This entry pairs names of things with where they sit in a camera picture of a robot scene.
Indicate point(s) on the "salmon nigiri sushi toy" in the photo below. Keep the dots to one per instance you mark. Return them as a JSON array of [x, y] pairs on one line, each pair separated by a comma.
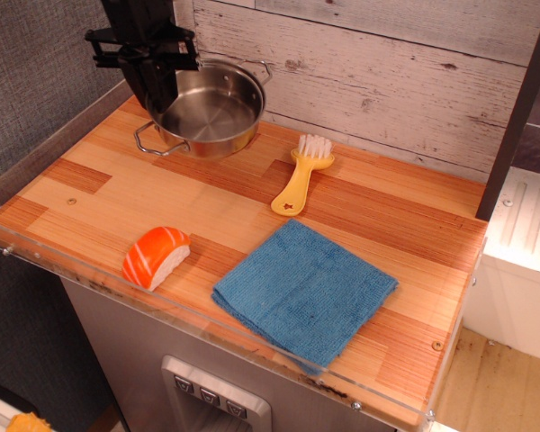
[[154, 256]]

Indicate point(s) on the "blue folded cloth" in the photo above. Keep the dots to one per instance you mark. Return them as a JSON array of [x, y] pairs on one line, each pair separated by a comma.
[[304, 294]]

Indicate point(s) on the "clear acrylic edge guard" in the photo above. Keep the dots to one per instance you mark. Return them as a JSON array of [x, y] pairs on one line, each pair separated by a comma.
[[393, 366]]

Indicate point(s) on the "silver dispenser panel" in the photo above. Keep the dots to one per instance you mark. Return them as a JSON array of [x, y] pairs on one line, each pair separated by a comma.
[[202, 401]]

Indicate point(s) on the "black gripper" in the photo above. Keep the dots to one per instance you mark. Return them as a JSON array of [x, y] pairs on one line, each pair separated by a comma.
[[145, 31]]

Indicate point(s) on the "dark right shelf post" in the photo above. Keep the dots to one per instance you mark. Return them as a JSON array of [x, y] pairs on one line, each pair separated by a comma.
[[517, 121]]

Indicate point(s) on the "yellow dish brush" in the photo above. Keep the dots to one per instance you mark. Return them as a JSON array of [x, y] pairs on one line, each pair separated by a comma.
[[313, 153]]

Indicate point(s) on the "yellow object at corner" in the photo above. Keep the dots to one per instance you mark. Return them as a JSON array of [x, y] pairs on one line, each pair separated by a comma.
[[28, 422]]

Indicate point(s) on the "stainless steel pot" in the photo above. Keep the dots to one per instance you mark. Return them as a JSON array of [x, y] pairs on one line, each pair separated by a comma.
[[215, 115]]

